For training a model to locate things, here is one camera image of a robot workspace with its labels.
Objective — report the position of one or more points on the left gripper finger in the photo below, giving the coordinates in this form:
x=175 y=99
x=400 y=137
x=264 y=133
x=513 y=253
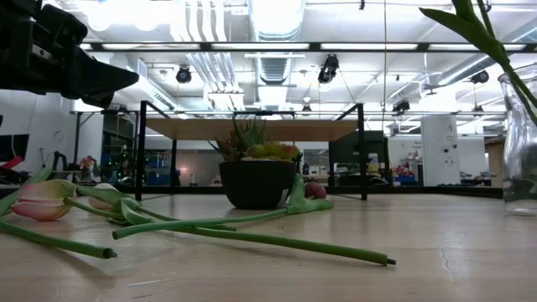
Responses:
x=96 y=69
x=96 y=92

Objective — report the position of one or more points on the white tulip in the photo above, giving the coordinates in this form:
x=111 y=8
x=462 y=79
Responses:
x=109 y=195

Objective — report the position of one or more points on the pink tulip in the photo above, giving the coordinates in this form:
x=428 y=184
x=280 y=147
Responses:
x=42 y=201

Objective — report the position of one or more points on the black tulip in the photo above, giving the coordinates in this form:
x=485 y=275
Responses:
x=100 y=251

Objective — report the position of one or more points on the dark maroon tulip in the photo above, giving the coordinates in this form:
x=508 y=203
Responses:
x=306 y=206

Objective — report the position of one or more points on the yellow orange tulip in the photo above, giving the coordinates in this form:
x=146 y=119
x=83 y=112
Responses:
x=470 y=29

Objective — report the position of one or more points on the clear glass vase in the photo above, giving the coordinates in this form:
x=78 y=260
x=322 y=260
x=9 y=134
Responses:
x=518 y=168

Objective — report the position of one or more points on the wooden shelf with black legs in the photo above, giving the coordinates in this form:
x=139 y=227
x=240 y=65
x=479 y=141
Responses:
x=210 y=129

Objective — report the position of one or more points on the black ceiling spotlight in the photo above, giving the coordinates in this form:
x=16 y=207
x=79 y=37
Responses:
x=400 y=106
x=183 y=75
x=328 y=69
x=479 y=77

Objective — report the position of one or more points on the black monitor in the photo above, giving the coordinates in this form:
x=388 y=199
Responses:
x=12 y=147

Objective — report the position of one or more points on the blue storage bins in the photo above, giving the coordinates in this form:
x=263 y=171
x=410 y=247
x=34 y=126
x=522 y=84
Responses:
x=159 y=176

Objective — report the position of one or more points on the succulent plant in black pot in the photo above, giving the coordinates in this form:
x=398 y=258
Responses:
x=256 y=184

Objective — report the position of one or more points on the white column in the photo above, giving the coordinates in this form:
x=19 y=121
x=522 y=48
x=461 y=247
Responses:
x=436 y=168

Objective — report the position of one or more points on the silver ceiling duct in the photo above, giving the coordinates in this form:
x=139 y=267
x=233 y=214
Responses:
x=274 y=17

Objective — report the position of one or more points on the black metal table frame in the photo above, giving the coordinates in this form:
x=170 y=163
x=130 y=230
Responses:
x=461 y=191

